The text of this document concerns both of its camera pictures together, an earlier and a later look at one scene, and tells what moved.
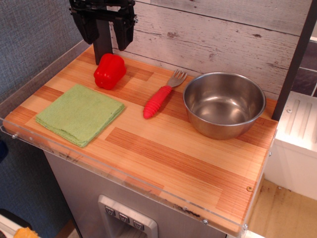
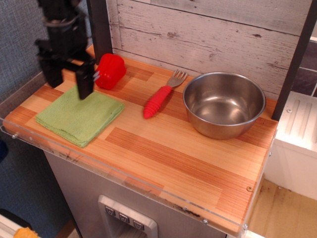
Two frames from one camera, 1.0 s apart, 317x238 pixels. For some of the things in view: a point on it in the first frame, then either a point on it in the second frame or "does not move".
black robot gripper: [85, 13] to [66, 43]
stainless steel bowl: [223, 105] does not move
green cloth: [80, 114] does not move
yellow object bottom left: [26, 232] does not move
